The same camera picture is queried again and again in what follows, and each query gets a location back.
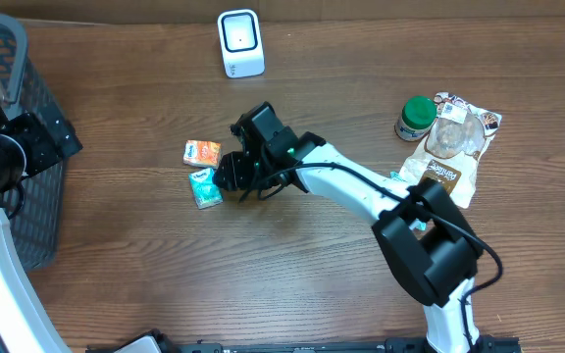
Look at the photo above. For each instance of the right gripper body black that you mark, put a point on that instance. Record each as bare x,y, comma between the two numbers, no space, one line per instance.
249,171

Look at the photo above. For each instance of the teal tissue pack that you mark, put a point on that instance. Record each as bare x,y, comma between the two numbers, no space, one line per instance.
206,193

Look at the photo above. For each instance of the orange snack packet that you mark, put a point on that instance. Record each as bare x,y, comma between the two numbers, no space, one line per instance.
204,154

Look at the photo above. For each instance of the teal packet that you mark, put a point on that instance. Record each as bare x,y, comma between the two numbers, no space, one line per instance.
418,225

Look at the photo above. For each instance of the green lid jar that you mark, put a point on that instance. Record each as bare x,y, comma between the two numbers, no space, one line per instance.
416,118

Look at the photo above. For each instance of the brown white snack bag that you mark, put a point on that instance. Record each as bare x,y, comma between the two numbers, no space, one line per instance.
451,151

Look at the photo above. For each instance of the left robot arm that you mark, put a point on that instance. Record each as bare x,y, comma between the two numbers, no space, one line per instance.
29,146

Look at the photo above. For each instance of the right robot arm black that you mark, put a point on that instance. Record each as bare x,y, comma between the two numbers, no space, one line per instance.
429,247

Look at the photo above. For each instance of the white barcode scanner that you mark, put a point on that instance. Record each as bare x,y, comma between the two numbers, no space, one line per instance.
241,43

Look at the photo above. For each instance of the grey plastic shopping basket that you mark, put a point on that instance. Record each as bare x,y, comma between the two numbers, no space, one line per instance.
35,229

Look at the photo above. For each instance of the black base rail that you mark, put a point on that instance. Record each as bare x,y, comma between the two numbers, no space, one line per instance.
158,342

